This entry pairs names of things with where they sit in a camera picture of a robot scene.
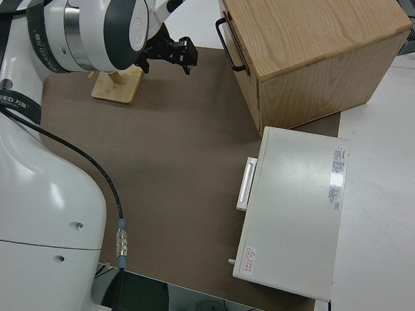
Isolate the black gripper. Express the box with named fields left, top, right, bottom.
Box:
left=135, top=25, right=200, bottom=76

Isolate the wooden mug stand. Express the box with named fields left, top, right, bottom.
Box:
left=86, top=61, right=144, bottom=106

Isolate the brown table mat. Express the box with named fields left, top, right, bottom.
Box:
left=31, top=40, right=345, bottom=311

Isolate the wooden cabinet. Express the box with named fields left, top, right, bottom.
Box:
left=213, top=0, right=414, bottom=135

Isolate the white toaster oven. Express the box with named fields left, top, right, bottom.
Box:
left=232, top=125, right=352, bottom=302

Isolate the black cabinet handle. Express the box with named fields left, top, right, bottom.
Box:
left=213, top=18, right=249, bottom=72

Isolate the white oven door handle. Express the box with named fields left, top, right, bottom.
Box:
left=236, top=157, right=258, bottom=212

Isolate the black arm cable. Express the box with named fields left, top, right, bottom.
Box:
left=0, top=102, right=134, bottom=271

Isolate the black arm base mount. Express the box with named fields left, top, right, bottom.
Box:
left=108, top=267, right=171, bottom=311

